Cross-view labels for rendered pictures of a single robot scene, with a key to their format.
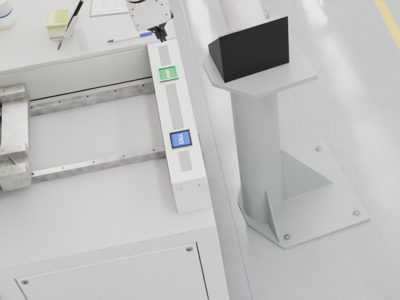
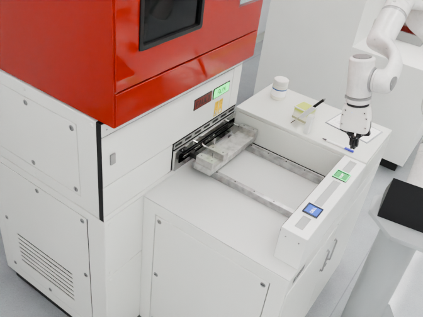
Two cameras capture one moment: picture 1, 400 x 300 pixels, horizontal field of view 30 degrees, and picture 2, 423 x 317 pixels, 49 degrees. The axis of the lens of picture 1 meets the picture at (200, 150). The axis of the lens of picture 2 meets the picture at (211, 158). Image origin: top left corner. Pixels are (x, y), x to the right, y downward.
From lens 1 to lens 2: 0.57 m
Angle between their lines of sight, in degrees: 27
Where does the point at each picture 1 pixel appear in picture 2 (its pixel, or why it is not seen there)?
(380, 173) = not seen: outside the picture
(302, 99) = not seen: outside the picture
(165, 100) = (325, 186)
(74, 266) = (190, 234)
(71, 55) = (295, 130)
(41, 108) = (256, 149)
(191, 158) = (308, 224)
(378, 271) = not seen: outside the picture
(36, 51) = (278, 117)
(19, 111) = (242, 140)
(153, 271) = (231, 281)
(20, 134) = (230, 150)
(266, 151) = (376, 292)
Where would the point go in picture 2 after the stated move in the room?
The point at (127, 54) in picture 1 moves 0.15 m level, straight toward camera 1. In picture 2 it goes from (328, 153) to (315, 170)
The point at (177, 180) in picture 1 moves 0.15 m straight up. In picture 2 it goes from (286, 228) to (296, 192)
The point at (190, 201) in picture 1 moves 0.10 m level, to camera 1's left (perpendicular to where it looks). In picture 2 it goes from (286, 252) to (260, 237)
